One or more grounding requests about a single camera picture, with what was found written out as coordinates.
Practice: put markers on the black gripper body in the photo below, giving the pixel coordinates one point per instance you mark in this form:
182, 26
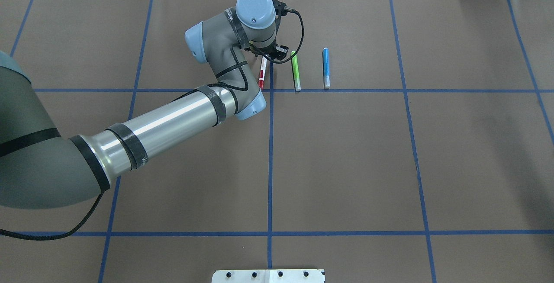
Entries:
262, 50

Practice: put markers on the red and white marker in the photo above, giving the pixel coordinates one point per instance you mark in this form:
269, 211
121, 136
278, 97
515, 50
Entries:
262, 72

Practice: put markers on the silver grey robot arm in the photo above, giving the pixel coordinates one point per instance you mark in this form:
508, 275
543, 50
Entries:
42, 170

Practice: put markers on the green marker pen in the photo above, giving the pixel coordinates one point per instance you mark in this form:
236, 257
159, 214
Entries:
295, 71

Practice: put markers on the blue marker pen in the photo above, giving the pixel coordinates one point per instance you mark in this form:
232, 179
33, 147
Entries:
326, 67

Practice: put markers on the brown paper table cover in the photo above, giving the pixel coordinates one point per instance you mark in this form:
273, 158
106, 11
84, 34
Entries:
429, 158

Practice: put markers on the white mounting plate with holes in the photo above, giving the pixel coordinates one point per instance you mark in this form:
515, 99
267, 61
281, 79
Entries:
269, 276

